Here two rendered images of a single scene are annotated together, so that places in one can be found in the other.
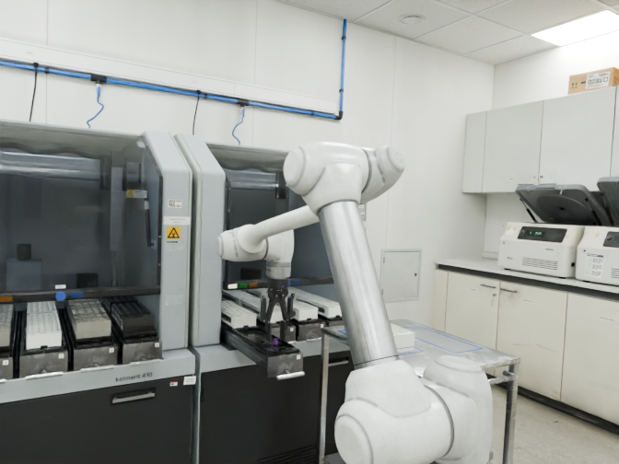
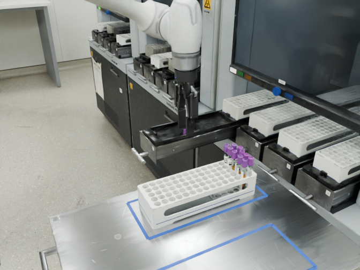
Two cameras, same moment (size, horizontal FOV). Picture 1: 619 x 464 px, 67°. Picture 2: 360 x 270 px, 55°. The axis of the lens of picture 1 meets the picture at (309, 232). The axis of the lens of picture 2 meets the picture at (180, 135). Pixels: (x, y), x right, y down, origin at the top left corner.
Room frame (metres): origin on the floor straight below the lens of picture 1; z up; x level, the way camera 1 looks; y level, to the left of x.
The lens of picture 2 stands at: (1.71, -0.99, 1.41)
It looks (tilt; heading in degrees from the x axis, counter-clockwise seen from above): 29 degrees down; 92
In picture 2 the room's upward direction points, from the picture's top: straight up
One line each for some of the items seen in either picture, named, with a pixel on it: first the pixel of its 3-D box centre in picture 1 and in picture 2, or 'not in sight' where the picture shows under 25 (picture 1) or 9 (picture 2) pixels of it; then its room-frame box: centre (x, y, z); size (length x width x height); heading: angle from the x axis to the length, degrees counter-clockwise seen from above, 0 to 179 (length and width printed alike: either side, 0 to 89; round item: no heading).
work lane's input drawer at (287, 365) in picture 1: (248, 338); (222, 125); (1.83, 0.23, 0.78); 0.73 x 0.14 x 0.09; 31
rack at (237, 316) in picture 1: (231, 315); (259, 103); (1.98, 0.32, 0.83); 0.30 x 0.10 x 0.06; 31
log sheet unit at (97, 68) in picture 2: not in sight; (96, 77); (0.92, 1.72, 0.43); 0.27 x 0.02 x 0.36; 121
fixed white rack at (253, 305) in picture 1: (262, 311); (287, 117); (2.07, 0.20, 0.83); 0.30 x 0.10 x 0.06; 31
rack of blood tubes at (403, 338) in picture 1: (379, 331); (198, 189); (1.73, -0.28, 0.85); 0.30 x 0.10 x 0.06; 29
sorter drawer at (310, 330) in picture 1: (278, 314); (343, 139); (2.26, 0.13, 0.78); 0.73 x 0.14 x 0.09; 31
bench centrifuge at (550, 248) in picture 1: (557, 229); not in sight; (3.44, -1.84, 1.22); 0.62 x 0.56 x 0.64; 119
